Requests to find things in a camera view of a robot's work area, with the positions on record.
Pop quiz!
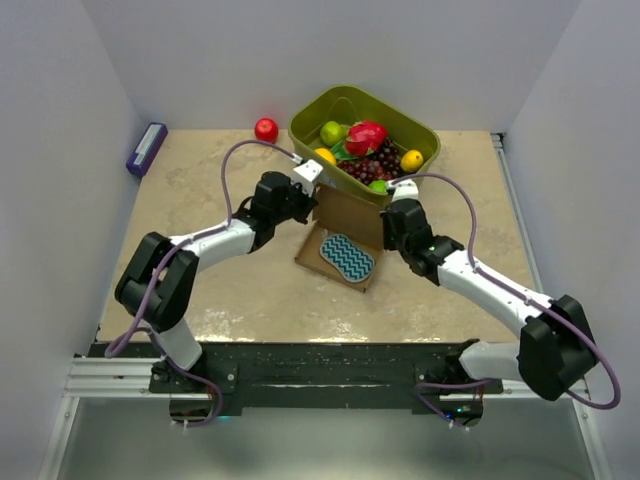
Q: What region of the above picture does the red dragon fruit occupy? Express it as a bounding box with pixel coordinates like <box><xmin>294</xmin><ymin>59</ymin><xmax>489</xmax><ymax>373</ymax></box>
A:
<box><xmin>344</xmin><ymin>121</ymin><xmax>388</xmax><ymax>157</ymax></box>

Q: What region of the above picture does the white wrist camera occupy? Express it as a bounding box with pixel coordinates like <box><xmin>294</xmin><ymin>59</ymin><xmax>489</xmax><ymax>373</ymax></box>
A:
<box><xmin>290</xmin><ymin>160</ymin><xmax>323</xmax><ymax>197</ymax></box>
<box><xmin>385</xmin><ymin>179</ymin><xmax>419</xmax><ymax>203</ymax></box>

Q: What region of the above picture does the purple grape bunch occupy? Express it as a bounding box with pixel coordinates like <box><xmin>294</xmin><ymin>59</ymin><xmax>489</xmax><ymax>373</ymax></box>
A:
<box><xmin>337</xmin><ymin>139</ymin><xmax>405</xmax><ymax>186</ymax></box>

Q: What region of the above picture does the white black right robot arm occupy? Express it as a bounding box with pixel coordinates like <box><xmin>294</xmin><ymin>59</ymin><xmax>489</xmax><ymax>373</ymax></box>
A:
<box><xmin>381</xmin><ymin>199</ymin><xmax>598</xmax><ymax>401</ymax></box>

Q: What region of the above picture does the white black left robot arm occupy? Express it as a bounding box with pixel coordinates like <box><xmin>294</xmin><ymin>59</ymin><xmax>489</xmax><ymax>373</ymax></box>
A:
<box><xmin>105</xmin><ymin>163</ymin><xmax>321</xmax><ymax>392</ymax></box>

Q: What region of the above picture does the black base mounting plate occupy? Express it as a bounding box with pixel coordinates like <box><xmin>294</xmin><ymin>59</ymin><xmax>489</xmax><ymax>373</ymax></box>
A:
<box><xmin>121</xmin><ymin>342</ymin><xmax>503</xmax><ymax>426</ymax></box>

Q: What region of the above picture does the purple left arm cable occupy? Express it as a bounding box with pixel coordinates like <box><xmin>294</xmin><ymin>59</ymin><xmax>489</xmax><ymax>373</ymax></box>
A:
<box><xmin>104</xmin><ymin>139</ymin><xmax>304</xmax><ymax>427</ymax></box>

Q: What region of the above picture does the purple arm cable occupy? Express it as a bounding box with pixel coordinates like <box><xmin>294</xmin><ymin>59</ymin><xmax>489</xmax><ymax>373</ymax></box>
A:
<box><xmin>394</xmin><ymin>172</ymin><xmax>621</xmax><ymax>434</ymax></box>
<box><xmin>104</xmin><ymin>139</ymin><xmax>304</xmax><ymax>427</ymax></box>

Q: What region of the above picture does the purple rectangular box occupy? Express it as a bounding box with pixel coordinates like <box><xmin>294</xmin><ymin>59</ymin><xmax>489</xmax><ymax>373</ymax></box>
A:
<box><xmin>126</xmin><ymin>122</ymin><xmax>168</xmax><ymax>178</ymax></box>

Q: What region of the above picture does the orange fruit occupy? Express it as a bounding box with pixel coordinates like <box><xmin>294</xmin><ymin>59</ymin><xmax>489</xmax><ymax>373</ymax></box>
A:
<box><xmin>314</xmin><ymin>148</ymin><xmax>337</xmax><ymax>165</ymax></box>

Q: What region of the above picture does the blue zigzag sponge cloth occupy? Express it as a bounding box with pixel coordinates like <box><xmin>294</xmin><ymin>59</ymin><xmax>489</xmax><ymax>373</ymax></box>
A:
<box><xmin>319</xmin><ymin>234</ymin><xmax>376</xmax><ymax>284</ymax></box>

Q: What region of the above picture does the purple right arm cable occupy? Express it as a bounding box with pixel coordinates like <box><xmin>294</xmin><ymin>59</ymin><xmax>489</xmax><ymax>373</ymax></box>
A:
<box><xmin>394</xmin><ymin>172</ymin><xmax>621</xmax><ymax>434</ymax></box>

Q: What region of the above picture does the green plastic tub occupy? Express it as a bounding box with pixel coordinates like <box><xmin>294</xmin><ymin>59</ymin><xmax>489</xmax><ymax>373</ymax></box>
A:
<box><xmin>289</xmin><ymin>85</ymin><xmax>441</xmax><ymax>205</ymax></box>

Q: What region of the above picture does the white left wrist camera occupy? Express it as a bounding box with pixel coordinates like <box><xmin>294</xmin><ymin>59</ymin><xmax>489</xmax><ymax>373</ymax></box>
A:
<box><xmin>290</xmin><ymin>160</ymin><xmax>323</xmax><ymax>197</ymax></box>

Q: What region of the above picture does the aluminium rail frame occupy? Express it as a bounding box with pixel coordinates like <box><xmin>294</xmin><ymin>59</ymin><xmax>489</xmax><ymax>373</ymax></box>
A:
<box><xmin>37</xmin><ymin>131</ymin><xmax>614</xmax><ymax>480</ymax></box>

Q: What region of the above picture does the yellow lemon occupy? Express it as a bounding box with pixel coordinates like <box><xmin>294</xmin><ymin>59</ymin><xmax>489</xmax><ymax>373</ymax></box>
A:
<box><xmin>400</xmin><ymin>150</ymin><xmax>425</xmax><ymax>174</ymax></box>

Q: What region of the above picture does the green apple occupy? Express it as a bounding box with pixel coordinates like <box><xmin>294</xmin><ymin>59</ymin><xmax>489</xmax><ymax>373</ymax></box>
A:
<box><xmin>320</xmin><ymin>121</ymin><xmax>348</xmax><ymax>147</ymax></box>

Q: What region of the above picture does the red apple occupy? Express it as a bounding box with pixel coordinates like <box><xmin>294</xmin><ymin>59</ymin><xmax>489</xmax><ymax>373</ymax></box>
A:
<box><xmin>254</xmin><ymin>117</ymin><xmax>280</xmax><ymax>144</ymax></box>

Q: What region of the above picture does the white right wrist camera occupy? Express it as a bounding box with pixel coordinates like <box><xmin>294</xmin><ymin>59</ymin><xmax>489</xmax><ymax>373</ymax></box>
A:
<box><xmin>385</xmin><ymin>179</ymin><xmax>419</xmax><ymax>203</ymax></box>

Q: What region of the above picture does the green lime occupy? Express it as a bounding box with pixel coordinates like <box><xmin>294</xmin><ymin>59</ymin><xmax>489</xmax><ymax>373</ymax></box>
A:
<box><xmin>369</xmin><ymin>179</ymin><xmax>387</xmax><ymax>195</ymax></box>

